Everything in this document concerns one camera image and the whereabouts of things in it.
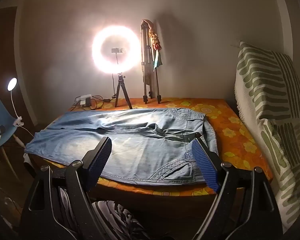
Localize white clip lamp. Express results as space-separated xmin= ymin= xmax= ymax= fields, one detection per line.
xmin=7 ymin=77 xmax=25 ymax=128

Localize phone holder clamp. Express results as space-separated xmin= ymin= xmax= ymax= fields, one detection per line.
xmin=111 ymin=47 xmax=125 ymax=67

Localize white lamp cable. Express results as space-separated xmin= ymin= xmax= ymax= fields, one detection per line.
xmin=20 ymin=124 xmax=36 ymax=138

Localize tall folded tripod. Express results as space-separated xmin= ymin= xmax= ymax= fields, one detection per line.
xmin=140 ymin=20 xmax=162 ymax=104

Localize colourful hanging cloth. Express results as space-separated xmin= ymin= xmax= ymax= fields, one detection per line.
xmin=142 ymin=19 xmax=163 ymax=72

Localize orange floral tablecloth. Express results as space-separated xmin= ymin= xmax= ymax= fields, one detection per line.
xmin=30 ymin=97 xmax=274 ymax=197

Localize light blue denim pants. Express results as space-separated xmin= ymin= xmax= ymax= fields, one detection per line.
xmin=24 ymin=107 xmax=219 ymax=187

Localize blue chair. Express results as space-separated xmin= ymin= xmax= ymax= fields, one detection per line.
xmin=0 ymin=92 xmax=25 ymax=180

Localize loose black cable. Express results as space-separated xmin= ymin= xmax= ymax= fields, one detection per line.
xmin=70 ymin=95 xmax=105 ymax=110

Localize green striped white blanket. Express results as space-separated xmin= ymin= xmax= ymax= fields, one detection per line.
xmin=234 ymin=40 xmax=300 ymax=233

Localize wooden table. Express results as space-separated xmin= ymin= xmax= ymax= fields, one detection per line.
xmin=90 ymin=180 xmax=220 ymax=220

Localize person's patterned trouser leg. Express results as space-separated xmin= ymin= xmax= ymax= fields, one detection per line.
xmin=57 ymin=187 xmax=150 ymax=240

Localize black ring light cable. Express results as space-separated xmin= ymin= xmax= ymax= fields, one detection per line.
xmin=104 ymin=74 xmax=117 ymax=103

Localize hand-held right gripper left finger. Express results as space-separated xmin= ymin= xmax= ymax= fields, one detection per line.
xmin=20 ymin=136 xmax=113 ymax=240

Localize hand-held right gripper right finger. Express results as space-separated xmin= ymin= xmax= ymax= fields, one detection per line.
xmin=191 ymin=132 xmax=283 ymax=240

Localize white power strip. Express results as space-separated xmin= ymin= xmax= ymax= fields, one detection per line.
xmin=74 ymin=94 xmax=92 ymax=103

